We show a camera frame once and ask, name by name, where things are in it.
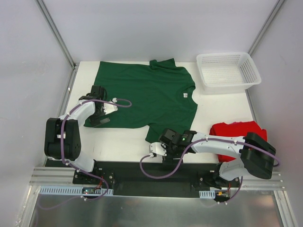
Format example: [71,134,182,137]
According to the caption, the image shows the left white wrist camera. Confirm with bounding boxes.
[103,98,118,115]

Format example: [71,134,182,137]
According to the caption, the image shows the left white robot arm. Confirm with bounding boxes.
[44,85,117,184]

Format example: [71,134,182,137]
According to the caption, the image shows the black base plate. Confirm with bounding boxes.
[72,161,240,198]

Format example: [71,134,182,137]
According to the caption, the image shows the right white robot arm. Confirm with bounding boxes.
[154,129,276,187]

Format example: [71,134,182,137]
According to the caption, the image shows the right white cable duct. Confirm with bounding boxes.
[199,190,215,199]

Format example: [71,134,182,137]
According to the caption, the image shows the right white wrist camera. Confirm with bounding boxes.
[149,142,167,158]

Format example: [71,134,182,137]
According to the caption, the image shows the red folded t shirt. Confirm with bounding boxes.
[210,120,268,163]

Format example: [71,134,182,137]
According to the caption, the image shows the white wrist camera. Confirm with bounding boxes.
[149,142,167,158]
[103,98,118,115]

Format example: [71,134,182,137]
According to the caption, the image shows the white plastic basket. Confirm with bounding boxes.
[196,52,261,95]

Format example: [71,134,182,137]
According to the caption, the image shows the green t shirt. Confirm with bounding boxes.
[94,59,197,143]

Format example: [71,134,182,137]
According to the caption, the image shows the aluminium frame rail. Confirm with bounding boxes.
[29,166,285,190]

